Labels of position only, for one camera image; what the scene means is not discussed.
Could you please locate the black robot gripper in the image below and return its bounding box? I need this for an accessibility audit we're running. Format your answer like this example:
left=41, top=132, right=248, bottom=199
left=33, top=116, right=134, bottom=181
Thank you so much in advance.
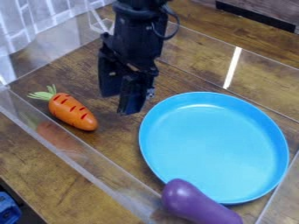
left=98, top=0, right=171, bottom=116

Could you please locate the orange toy carrot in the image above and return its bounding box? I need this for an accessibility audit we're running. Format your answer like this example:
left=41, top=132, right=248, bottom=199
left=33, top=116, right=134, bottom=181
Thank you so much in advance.
left=27, top=85, right=99, bottom=131

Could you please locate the blue round plastic tray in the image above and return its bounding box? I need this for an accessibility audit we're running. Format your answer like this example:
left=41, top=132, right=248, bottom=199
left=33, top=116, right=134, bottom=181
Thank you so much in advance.
left=139, top=92, right=290, bottom=205

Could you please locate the white checkered curtain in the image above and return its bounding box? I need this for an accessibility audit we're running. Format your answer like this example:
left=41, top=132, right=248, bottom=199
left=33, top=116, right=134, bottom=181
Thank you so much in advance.
left=0, top=0, right=115, bottom=87

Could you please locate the dark baseboard strip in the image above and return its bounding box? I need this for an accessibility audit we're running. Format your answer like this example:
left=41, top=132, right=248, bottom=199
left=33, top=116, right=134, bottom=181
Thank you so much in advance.
left=215, top=0, right=295, bottom=33

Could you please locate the purple toy eggplant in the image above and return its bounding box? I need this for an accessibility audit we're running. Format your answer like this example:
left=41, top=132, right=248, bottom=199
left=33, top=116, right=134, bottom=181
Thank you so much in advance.
left=162, top=178, right=243, bottom=224

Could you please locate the blue plastic object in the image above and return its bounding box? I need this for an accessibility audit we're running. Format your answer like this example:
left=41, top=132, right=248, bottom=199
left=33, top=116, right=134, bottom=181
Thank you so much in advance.
left=0, top=192, right=23, bottom=224

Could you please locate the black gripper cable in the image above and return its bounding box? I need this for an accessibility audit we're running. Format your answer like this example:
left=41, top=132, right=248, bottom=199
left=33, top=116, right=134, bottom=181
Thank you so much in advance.
left=152, top=3, right=183, bottom=41

